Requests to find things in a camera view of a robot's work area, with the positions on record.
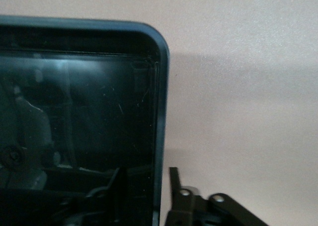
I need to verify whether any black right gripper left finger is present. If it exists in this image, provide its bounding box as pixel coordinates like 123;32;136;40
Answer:
44;167;129;226

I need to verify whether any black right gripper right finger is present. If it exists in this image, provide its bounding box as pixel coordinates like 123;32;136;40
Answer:
165;166;270;226

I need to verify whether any black plastic box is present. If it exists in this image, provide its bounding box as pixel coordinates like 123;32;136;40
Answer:
0;14;171;226

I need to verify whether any brown table mat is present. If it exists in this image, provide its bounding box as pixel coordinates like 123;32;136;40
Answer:
0;0;318;226

